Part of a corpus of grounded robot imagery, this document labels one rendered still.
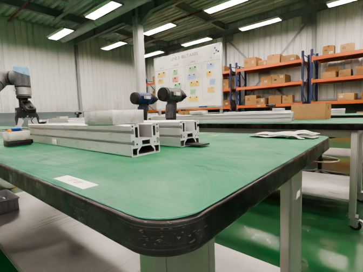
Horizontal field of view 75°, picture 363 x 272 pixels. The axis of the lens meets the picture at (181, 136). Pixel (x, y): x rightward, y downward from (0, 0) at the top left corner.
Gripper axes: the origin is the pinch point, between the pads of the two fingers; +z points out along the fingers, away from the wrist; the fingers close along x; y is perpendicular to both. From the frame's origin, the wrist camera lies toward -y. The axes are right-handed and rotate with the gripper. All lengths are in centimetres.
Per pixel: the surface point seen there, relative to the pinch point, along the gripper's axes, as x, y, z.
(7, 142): 16.9, -32.8, 1.6
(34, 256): 8, -19, 59
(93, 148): 5, -78, 2
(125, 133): 5, -95, -3
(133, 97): -30, -54, -16
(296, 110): -208, -77, -5
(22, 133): 11.8, -33.6, -1.7
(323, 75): -960, 44, -123
